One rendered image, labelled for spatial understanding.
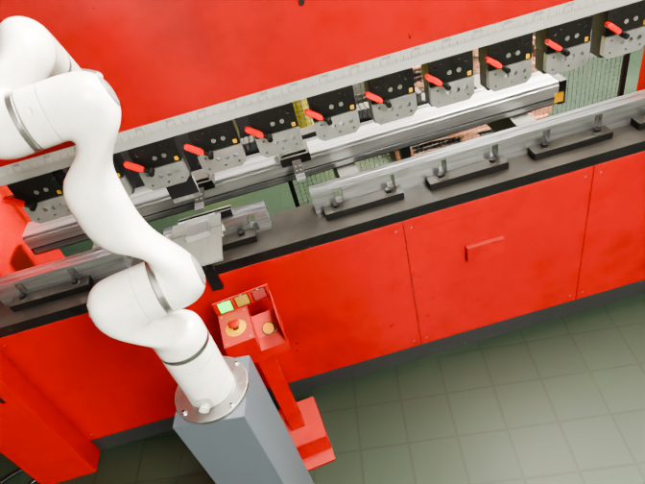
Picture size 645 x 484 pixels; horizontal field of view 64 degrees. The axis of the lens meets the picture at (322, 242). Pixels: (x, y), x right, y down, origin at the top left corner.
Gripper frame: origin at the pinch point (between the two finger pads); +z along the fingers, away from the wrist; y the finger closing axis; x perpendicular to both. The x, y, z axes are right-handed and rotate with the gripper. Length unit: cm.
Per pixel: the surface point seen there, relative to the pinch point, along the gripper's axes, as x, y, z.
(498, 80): -125, 21, -39
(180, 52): -22.5, 25.7, -34.7
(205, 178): -34, 58, 16
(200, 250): -30.4, 19.4, 27.1
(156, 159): -16.0, 31.9, 0.6
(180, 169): -23.6, 31.7, 3.4
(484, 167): -131, 23, -8
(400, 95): -92, 24, -30
